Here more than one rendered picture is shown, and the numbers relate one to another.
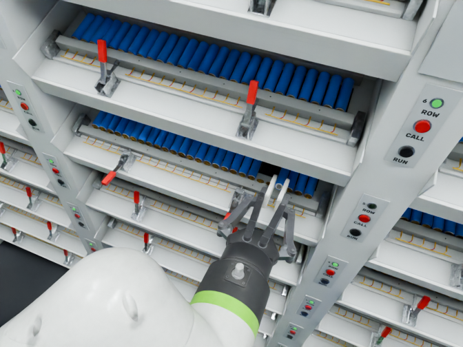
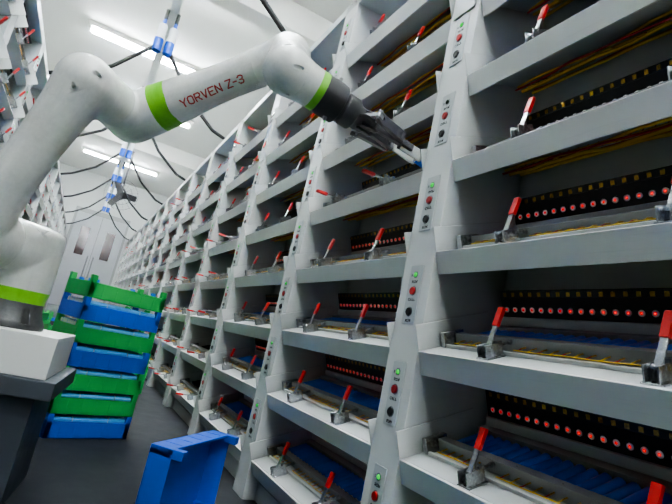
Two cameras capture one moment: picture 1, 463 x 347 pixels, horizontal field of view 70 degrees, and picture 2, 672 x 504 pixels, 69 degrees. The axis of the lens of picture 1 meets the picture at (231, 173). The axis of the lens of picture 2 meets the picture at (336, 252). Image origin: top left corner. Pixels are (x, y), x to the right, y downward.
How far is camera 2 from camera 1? 1.38 m
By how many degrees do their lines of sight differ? 72
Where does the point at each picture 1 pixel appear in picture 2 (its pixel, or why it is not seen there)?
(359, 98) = not seen: hidden behind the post
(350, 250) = (441, 159)
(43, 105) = (318, 176)
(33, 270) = not seen: hidden behind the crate
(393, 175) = (454, 73)
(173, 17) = (384, 77)
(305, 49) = (423, 51)
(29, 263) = not seen: hidden behind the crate
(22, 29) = (333, 138)
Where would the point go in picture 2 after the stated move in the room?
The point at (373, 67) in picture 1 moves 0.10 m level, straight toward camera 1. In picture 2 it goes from (444, 37) to (409, 19)
